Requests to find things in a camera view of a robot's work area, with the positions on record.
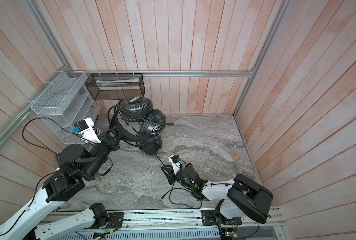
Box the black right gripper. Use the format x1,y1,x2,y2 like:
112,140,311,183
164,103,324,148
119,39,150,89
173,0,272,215
162,164,196,190

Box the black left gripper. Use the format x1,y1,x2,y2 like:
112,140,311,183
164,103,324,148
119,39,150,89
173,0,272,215
84,123,122,178

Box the small black wired headphones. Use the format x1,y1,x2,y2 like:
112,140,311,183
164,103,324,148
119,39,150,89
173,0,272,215
107,95,203,210

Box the large black gaming headset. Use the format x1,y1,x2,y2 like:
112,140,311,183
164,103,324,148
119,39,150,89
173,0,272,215
135,133,163,155

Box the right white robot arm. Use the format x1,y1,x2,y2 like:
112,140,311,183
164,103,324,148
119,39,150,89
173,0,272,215
161,162,274,226

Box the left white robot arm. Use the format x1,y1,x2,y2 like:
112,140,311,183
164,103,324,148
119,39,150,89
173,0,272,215
0,127,121,240

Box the small brown round disc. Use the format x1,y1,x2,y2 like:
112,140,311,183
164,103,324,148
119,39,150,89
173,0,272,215
232,155,241,162

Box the papers in black basket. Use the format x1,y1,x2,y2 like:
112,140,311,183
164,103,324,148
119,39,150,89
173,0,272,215
95,78,139,87

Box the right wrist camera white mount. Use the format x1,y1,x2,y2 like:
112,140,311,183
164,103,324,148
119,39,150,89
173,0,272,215
168,155,183,175

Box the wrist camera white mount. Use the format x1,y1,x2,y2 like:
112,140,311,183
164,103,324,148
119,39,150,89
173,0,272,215
72,118,101,144
168,155,183,175

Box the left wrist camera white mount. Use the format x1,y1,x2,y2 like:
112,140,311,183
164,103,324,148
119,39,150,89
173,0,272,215
72,118,101,144

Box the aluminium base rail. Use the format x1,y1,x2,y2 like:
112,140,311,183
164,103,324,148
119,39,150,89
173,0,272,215
39,206,287,240

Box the white wire mesh wall shelf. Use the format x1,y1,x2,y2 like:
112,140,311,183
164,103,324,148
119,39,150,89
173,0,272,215
31,71,101,144

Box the black wire mesh wall basket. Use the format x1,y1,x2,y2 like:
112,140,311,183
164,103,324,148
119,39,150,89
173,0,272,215
85,73,145,101

